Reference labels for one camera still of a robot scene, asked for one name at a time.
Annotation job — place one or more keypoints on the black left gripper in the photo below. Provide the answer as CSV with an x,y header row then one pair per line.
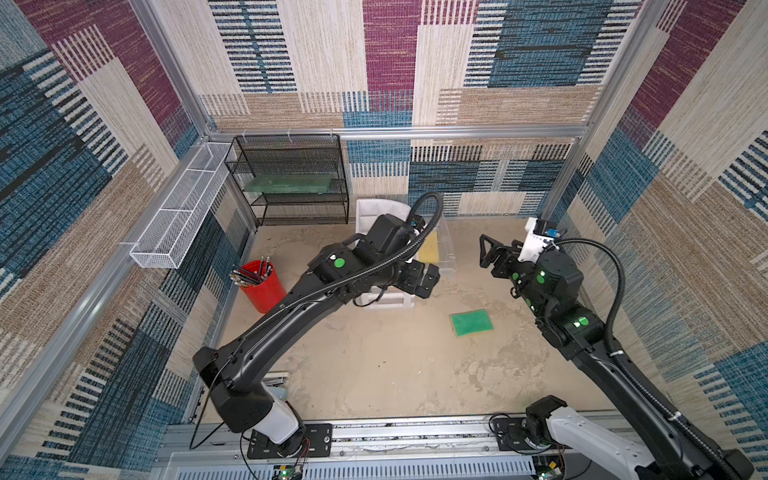
x,y
429,282

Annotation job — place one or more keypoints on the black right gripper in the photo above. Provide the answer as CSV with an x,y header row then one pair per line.
x,y
504,256

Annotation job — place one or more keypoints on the yellow sponge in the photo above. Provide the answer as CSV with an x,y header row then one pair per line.
x,y
429,251

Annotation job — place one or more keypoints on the clear plastic drawer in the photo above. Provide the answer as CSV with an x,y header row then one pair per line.
x,y
447,265

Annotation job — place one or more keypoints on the green sponge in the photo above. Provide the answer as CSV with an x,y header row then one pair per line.
x,y
469,323

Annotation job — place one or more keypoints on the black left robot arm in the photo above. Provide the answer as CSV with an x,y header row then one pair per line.
x,y
339,274

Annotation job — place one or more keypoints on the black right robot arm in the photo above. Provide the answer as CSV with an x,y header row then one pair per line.
x,y
548,280

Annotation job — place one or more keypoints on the red pen cup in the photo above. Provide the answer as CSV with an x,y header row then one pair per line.
x,y
266,296

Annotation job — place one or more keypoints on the green board on shelf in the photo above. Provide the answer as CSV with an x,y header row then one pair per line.
x,y
291,183

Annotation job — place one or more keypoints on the light blue stapler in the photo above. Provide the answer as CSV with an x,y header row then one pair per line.
x,y
276,382

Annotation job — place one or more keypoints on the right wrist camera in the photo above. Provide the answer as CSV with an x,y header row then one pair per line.
x,y
539,234

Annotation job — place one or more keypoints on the black wire mesh shelf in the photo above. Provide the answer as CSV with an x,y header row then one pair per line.
x,y
251,156

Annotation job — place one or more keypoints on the aluminium front rail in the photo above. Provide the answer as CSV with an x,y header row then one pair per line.
x,y
446,447

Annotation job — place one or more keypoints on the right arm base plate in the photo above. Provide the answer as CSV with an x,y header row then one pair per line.
x,y
512,435

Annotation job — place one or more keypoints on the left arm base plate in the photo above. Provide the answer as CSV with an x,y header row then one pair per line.
x,y
312,440

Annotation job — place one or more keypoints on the white wire mesh basket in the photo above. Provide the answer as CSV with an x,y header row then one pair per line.
x,y
166,240

